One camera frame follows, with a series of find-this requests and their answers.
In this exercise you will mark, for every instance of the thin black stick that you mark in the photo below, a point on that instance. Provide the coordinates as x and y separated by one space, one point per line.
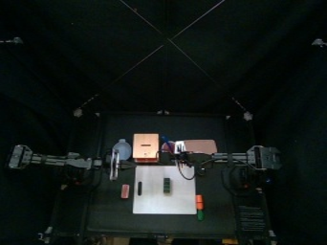
139 189

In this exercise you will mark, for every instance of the wooden box with red front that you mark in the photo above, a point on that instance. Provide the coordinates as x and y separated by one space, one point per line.
146 147

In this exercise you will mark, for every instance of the red and white toy block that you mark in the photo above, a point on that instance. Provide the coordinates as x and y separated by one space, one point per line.
124 191

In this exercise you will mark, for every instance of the brown wooden board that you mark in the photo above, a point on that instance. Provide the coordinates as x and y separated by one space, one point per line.
200 146

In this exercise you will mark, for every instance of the grey frame clamp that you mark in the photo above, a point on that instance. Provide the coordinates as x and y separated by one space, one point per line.
318 42
16 40
247 115
78 112

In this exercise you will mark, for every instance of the orange toy carrot green top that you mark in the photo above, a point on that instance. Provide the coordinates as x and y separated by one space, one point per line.
199 204

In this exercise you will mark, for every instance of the white cutting board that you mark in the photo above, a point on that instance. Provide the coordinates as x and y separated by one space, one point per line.
154 204

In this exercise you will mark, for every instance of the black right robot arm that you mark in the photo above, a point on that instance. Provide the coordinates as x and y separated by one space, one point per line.
255 157

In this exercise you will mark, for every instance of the grey-blue bowl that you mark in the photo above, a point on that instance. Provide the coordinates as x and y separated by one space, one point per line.
123 150

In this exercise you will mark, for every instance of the blue pen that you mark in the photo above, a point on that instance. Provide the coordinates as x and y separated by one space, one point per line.
167 143

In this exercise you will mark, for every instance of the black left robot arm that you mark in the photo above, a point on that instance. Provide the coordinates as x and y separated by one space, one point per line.
51 159

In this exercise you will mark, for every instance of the red plastic cup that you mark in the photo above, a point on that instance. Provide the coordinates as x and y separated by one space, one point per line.
166 147

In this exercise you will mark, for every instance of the white text label sticker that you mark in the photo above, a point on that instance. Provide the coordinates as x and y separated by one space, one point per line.
252 220

